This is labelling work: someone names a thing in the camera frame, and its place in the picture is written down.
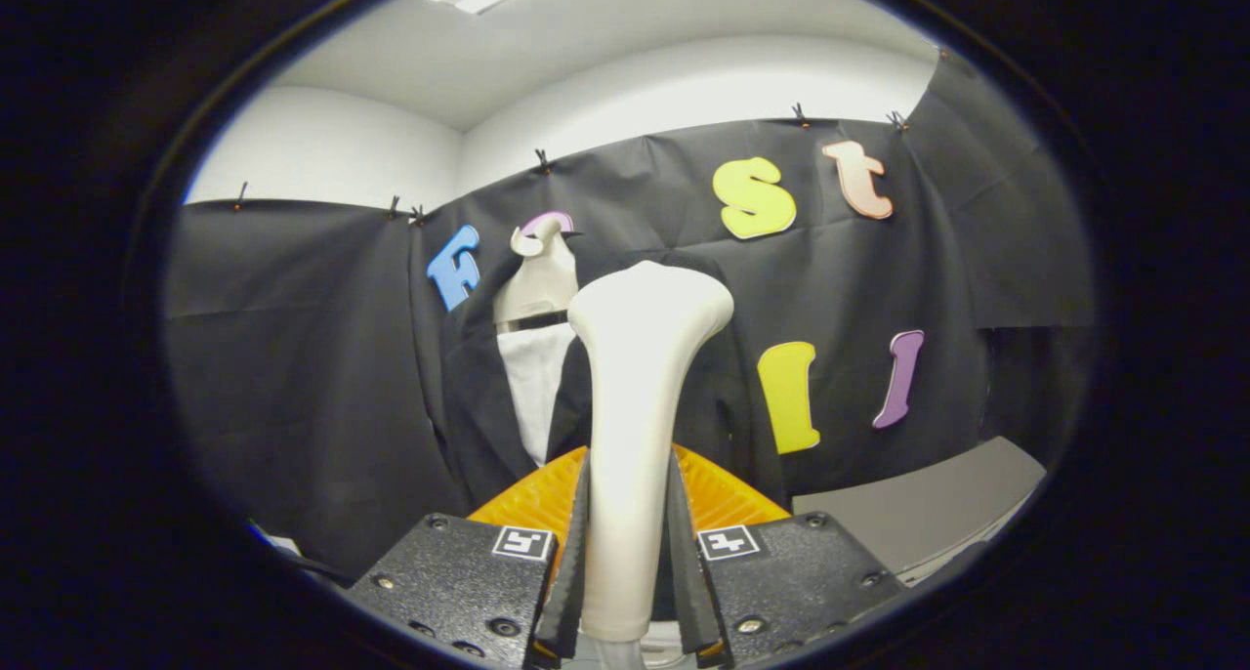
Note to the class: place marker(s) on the black backdrop cloth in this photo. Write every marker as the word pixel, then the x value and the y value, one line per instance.
pixel 293 357

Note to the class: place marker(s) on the blue flat device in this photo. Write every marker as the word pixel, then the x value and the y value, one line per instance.
pixel 269 538

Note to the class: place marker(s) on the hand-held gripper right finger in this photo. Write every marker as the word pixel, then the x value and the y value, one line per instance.
pixel 791 572

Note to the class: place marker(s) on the white plastic hanger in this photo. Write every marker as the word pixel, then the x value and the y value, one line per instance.
pixel 537 284

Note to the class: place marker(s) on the grey cabinet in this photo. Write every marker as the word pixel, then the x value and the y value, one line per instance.
pixel 918 504

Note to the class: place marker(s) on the black suit jacket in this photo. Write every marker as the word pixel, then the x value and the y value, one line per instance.
pixel 479 406

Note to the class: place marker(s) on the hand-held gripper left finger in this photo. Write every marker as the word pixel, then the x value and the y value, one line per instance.
pixel 449 582

